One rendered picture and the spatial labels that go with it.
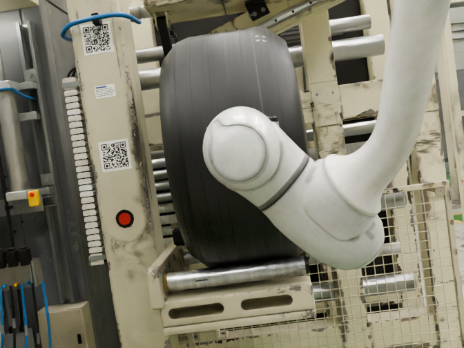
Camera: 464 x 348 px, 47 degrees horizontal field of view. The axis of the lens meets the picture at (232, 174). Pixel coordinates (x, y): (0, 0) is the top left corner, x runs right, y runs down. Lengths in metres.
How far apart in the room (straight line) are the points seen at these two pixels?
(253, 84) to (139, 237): 0.49
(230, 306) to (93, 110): 0.58
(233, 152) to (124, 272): 0.80
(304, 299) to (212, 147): 0.68
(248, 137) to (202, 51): 0.60
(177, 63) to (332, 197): 0.62
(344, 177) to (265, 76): 0.49
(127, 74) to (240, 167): 0.76
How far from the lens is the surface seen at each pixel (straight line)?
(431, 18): 0.65
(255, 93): 1.13
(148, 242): 1.37
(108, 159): 1.37
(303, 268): 1.28
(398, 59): 0.66
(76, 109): 1.41
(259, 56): 1.19
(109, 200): 1.38
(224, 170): 0.66
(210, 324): 1.30
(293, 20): 1.76
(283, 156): 0.70
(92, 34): 1.40
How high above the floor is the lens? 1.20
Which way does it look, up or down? 3 degrees down
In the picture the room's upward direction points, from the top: 8 degrees counter-clockwise
